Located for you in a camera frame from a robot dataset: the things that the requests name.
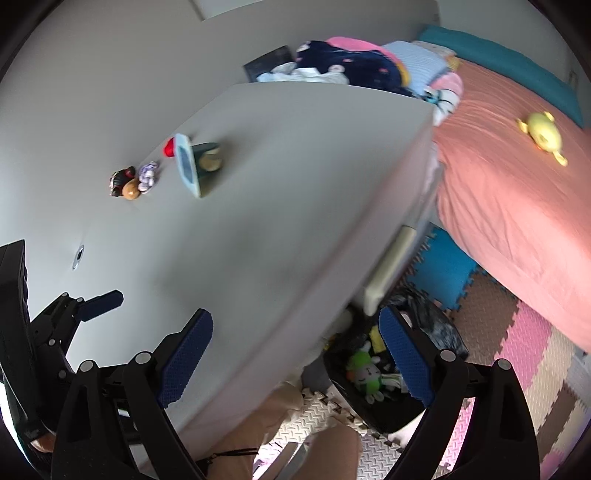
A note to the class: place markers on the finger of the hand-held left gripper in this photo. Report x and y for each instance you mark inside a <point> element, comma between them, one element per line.
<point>48,341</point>
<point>104,302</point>

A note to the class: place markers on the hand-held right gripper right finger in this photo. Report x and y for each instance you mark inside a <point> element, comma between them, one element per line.
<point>411,360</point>

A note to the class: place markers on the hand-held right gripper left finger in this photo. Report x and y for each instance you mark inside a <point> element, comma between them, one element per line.
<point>184,360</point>

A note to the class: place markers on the green white plush toy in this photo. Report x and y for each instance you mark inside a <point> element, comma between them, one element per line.
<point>367,374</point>

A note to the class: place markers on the black trash bin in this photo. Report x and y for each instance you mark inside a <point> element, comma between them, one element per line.
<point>383,415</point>

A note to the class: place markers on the small dark-haired doll figurine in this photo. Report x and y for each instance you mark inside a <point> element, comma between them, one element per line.
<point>122,182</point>

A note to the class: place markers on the small purple white toy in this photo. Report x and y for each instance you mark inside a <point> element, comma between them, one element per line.
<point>148,175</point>

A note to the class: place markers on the light blue framed panel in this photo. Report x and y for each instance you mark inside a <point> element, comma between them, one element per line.
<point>187,166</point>

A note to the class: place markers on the small red item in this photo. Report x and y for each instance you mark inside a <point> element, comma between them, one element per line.
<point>170,147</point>

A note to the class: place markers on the dark teal tan item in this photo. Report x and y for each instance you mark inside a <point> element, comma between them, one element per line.
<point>207,159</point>

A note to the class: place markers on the person's left hand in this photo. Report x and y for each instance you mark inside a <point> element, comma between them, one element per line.
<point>44,444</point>

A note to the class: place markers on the small yellow item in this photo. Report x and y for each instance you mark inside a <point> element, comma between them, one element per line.
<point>376,341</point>

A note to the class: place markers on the person's left leg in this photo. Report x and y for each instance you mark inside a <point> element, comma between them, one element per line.
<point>263,429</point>

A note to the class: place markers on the person's leg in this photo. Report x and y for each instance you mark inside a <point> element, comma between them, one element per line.
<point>323,454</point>
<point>263,429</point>

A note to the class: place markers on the foam puzzle floor mats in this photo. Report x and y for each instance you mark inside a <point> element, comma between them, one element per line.
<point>531,332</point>

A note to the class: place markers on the person's right leg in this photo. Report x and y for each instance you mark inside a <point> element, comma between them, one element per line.
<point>323,454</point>

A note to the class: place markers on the bed with salmon sheet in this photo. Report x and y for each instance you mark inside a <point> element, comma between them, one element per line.
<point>508,207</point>

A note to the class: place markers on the yellow plush toy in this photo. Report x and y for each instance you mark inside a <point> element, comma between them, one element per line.
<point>545,134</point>

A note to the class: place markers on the pink white printed cloth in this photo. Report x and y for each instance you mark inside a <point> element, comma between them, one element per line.
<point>445,92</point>

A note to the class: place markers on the light blue cloth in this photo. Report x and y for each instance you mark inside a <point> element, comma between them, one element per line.
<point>415,60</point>

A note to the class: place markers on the dark pink fabric item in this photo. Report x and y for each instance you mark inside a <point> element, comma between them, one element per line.
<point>351,64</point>

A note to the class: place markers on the teal blanket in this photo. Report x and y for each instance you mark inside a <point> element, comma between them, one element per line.
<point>508,60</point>

